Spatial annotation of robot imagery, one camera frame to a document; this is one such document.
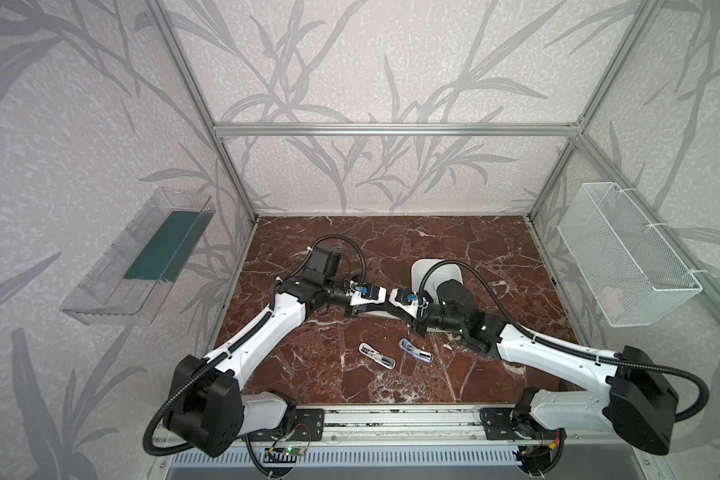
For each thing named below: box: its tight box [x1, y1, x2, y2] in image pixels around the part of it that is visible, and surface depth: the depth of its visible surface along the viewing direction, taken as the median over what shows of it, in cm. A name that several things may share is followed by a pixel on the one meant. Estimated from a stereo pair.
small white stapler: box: [358, 342, 396, 370], surface depth 86 cm
